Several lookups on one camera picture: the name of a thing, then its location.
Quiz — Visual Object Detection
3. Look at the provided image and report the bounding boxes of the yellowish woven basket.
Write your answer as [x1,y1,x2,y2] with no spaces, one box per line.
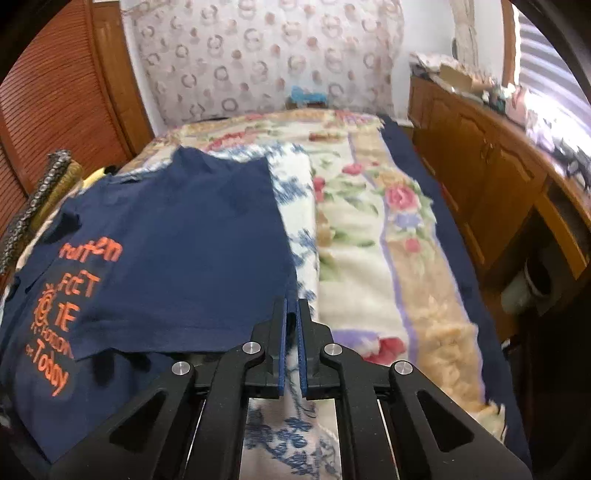
[28,159,86,232]

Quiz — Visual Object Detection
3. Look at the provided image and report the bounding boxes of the small blue toy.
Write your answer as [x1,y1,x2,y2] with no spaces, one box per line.
[287,85,328,110]

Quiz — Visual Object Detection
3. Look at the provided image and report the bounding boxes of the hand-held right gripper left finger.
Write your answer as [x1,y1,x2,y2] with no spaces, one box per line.
[48,298,289,480]

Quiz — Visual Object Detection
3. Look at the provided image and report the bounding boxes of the white cylindrical container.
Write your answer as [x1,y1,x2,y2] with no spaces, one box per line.
[501,258,555,315]

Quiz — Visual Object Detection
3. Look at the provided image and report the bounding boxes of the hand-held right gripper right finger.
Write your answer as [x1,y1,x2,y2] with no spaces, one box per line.
[298,299,532,480]

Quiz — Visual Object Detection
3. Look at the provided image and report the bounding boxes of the navy t-shirt with orange print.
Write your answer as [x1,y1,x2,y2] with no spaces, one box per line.
[0,147,298,467]

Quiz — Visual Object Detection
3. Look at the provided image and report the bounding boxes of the striped window blind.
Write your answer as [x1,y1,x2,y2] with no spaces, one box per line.
[517,9,591,153]

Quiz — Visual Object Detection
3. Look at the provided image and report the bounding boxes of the cream rose-pattern fleece blanket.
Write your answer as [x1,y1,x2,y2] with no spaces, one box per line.
[157,111,509,444]

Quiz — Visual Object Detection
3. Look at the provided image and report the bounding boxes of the cardboard box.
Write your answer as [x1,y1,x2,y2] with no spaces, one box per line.
[438,62,496,92]

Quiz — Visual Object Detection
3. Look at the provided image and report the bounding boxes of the patterned paper sheets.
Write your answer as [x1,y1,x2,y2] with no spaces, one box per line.
[410,51,459,75]

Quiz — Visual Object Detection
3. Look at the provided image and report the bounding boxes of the white blue floral bed cover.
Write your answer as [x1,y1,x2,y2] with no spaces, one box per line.
[203,138,341,480]

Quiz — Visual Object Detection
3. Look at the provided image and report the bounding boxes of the ring-patterned sheer curtain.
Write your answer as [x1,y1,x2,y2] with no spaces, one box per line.
[122,0,407,127]

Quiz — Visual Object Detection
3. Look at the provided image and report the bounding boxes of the cream tied curtain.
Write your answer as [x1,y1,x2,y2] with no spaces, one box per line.
[451,0,477,61]

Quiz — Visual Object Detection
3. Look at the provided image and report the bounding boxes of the wooden louvered door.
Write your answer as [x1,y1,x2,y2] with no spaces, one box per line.
[0,0,155,241]

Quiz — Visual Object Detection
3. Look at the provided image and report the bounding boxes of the wooden cabinet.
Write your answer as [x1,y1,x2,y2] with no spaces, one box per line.
[409,76,591,342]

